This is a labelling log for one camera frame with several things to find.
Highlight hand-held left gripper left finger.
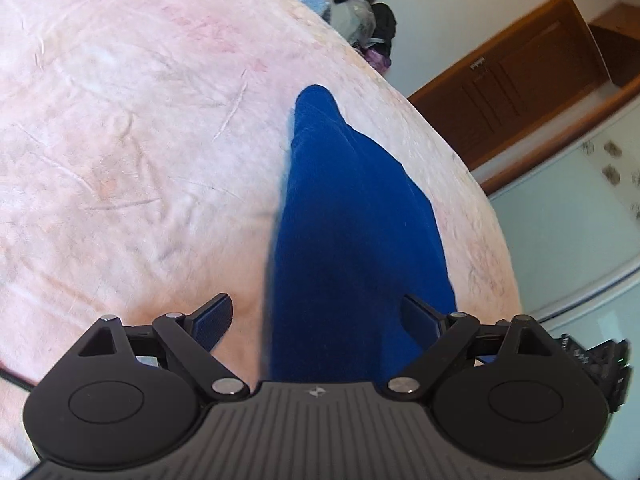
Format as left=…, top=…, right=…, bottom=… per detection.
left=77, top=293, right=251, bottom=402

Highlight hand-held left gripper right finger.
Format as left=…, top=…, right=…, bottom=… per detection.
left=387, top=293, right=562, bottom=402

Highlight blue pants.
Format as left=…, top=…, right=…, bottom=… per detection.
left=260, top=84, right=460, bottom=383

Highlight pile of dark clothes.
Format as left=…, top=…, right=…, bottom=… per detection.
left=320, top=0, right=398, bottom=58

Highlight frosted glass wardrobe door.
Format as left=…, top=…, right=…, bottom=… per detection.
left=487, top=105, right=640, bottom=322

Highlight pink blanket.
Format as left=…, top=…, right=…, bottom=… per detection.
left=0, top=0, right=523, bottom=466

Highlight wooden door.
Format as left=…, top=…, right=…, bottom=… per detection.
left=407, top=0, right=640, bottom=196

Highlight purple cloth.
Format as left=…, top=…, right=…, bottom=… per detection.
left=362, top=46, right=394, bottom=76

